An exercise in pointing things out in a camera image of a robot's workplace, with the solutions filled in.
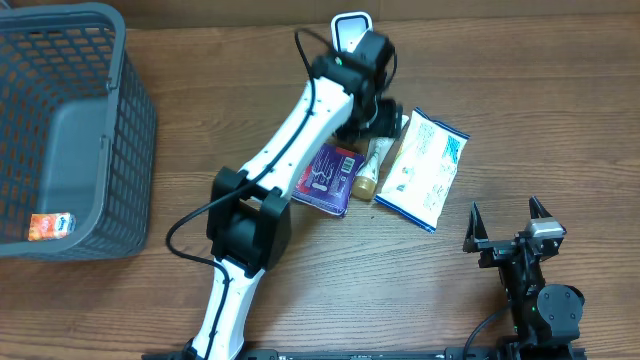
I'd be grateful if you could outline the purple sanitary pad pack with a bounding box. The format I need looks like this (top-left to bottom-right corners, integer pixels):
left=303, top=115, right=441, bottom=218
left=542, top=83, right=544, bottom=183
left=292, top=144, right=364, bottom=217

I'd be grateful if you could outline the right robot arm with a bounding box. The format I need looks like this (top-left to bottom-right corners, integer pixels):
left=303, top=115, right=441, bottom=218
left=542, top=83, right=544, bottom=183
left=461, top=196, right=587, bottom=360

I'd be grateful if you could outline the white blue snack bag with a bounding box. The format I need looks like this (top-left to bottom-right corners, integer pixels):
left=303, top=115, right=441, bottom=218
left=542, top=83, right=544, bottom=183
left=374, top=107, right=470, bottom=233

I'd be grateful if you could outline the white cream tube gold cap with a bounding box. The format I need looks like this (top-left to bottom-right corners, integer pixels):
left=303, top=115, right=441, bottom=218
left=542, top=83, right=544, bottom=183
left=352, top=137, right=395, bottom=201

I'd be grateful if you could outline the grey plastic shopping basket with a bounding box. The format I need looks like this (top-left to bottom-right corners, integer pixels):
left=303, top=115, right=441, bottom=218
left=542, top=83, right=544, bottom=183
left=1, top=3, right=157, bottom=261

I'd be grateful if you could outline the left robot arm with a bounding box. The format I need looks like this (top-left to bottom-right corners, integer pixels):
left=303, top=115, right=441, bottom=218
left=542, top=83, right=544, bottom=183
left=182, top=31, right=402, bottom=359

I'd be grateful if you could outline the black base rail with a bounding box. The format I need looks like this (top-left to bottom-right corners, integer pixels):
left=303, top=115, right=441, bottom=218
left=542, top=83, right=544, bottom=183
left=141, top=347, right=588, bottom=360

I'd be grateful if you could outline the white barcode scanner stand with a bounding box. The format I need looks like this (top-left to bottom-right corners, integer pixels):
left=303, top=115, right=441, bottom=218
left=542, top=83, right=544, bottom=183
left=330, top=11, right=373, bottom=52

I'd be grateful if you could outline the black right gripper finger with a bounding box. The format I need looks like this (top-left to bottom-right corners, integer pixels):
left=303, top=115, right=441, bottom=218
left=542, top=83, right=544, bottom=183
left=463, top=202, right=489, bottom=253
left=529, top=196, right=551, bottom=219

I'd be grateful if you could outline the small orange snack packet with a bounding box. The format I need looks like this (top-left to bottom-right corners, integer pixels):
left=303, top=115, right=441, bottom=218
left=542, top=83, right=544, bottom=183
left=28, top=212, right=76, bottom=242

